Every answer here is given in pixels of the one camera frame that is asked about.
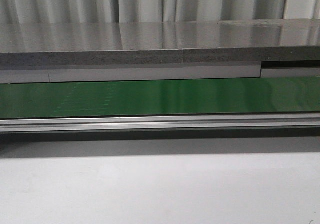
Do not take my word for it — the aluminium conveyor frame rail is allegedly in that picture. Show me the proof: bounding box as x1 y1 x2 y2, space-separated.
0 112 320 134

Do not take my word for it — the green conveyor belt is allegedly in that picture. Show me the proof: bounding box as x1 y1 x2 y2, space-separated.
0 77 320 119

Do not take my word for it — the white curtain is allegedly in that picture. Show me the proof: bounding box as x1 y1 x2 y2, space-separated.
0 0 320 24

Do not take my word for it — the grey stone counter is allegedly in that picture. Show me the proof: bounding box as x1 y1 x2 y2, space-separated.
0 18 320 84

